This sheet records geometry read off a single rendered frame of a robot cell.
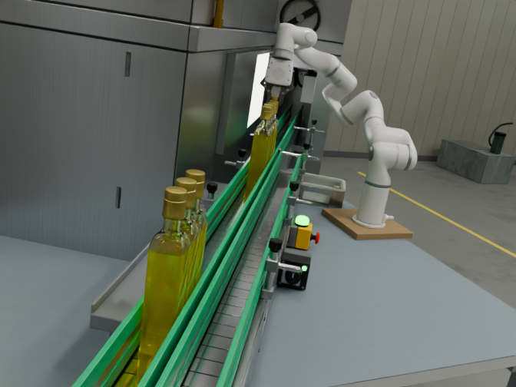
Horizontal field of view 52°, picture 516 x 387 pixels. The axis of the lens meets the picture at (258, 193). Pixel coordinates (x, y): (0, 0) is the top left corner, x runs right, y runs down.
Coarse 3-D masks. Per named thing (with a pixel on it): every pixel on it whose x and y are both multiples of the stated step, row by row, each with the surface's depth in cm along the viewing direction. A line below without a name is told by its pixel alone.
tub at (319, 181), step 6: (306, 174) 232; (312, 174) 231; (306, 180) 232; (312, 180) 232; (318, 180) 231; (324, 180) 231; (330, 180) 231; (336, 180) 230; (342, 180) 229; (312, 186) 216; (318, 186) 216; (324, 186) 216; (330, 186) 231; (342, 186) 221
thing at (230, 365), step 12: (300, 156) 205; (288, 192) 157; (276, 228) 127; (264, 252) 112; (264, 264) 107; (264, 276) 114; (252, 288) 96; (252, 300) 92; (252, 312) 99; (240, 324) 84; (240, 336) 81; (240, 348) 87; (228, 360) 75; (228, 372) 72; (228, 384) 78
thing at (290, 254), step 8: (288, 256) 144; (296, 256) 145; (304, 256) 146; (288, 264) 143; (296, 264) 142; (304, 264) 142; (280, 272) 144; (304, 272) 143; (280, 280) 144; (304, 280) 143; (296, 288) 144; (304, 288) 144
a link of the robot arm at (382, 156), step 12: (372, 144) 192; (384, 144) 190; (396, 144) 191; (372, 156) 190; (384, 156) 188; (396, 156) 189; (408, 156) 189; (372, 168) 191; (384, 168) 190; (396, 168) 192; (372, 180) 192; (384, 180) 191
